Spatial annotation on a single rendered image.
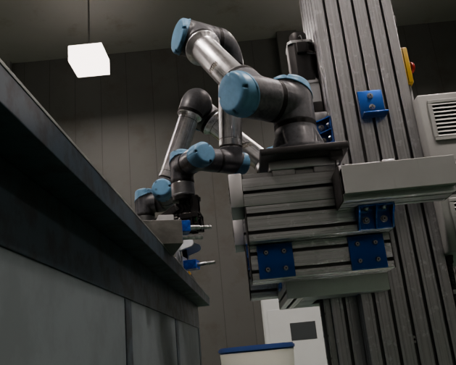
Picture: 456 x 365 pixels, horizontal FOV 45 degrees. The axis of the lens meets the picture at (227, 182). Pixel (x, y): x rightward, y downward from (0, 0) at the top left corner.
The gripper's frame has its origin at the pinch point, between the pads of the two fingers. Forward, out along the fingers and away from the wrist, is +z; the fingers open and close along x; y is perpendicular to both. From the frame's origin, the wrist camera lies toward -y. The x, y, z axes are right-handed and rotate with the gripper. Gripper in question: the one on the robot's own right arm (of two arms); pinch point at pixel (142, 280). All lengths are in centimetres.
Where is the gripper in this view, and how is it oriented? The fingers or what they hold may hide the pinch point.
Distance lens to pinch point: 208.6
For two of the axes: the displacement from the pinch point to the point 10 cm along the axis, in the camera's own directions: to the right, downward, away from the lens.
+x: -4.1, 3.1, 8.6
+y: 9.1, 0.5, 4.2
